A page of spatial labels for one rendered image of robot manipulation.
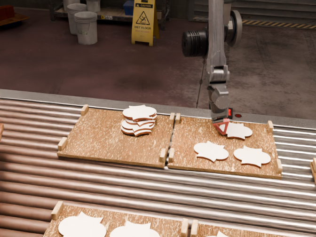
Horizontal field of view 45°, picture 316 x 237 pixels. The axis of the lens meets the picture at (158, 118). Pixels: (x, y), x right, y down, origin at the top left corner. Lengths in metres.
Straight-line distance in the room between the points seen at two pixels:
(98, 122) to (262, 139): 0.68
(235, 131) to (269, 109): 2.23
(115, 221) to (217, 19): 0.80
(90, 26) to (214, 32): 3.78
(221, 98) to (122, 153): 0.42
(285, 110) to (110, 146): 2.58
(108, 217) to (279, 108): 2.86
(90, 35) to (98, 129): 3.64
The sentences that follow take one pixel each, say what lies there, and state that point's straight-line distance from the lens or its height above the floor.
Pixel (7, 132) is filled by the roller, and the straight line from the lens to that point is 1.69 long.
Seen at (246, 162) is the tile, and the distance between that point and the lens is 1.43.
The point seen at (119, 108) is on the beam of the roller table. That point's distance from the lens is 1.78.
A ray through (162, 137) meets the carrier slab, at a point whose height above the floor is 0.94.
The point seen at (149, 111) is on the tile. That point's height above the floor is 1.00.
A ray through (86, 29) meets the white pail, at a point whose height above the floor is 0.21.
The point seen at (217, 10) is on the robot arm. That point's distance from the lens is 1.45.
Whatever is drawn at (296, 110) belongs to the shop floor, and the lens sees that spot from 3.88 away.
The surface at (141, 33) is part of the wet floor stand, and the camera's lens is 5.12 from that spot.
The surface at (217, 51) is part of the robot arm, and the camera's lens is 1.45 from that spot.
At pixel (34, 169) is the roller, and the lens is 1.46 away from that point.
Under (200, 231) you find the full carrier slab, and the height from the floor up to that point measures 0.94.
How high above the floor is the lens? 1.80
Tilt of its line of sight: 31 degrees down
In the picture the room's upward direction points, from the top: 1 degrees clockwise
